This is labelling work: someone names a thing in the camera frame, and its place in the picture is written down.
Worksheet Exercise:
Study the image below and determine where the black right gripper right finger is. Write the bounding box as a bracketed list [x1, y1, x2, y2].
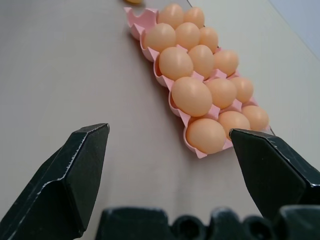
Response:
[229, 128, 320, 221]

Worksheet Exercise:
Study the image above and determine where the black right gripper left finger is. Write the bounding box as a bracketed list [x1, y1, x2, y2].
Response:
[0, 122, 111, 240]

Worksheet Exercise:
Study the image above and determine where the pink egg carton tray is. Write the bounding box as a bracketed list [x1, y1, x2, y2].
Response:
[123, 6, 272, 160]

